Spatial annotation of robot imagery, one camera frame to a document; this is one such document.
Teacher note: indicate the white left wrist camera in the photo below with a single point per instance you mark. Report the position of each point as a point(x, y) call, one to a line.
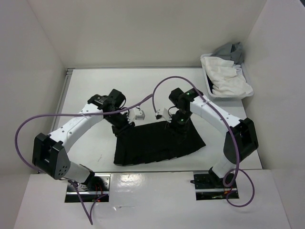
point(136, 114)

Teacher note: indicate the white skirt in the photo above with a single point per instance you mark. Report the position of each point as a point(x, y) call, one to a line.
point(226, 76)

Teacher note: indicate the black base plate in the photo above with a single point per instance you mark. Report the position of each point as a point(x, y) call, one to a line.
point(208, 188)
point(98, 190)

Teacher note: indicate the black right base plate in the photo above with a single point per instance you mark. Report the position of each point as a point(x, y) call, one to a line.
point(208, 188)

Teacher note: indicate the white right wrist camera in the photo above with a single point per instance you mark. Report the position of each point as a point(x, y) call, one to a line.
point(163, 114)

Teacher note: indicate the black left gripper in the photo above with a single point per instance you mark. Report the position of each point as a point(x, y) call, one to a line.
point(126, 125)

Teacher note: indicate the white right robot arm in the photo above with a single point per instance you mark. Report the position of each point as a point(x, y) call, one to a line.
point(240, 134)

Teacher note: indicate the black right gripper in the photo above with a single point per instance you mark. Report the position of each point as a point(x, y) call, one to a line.
point(173, 126)

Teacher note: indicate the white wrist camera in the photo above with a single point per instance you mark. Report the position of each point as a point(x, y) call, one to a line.
point(163, 114)
point(136, 114)

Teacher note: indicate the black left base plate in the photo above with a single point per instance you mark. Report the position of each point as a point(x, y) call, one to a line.
point(98, 190)

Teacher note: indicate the black pleated skirt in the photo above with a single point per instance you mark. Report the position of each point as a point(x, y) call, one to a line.
point(155, 142)

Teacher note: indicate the white perforated plastic basket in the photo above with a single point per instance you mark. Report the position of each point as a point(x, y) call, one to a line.
point(238, 96)

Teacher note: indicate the grey skirt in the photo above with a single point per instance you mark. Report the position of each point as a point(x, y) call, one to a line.
point(230, 51)

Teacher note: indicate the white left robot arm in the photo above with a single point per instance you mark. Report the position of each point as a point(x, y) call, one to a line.
point(50, 152)

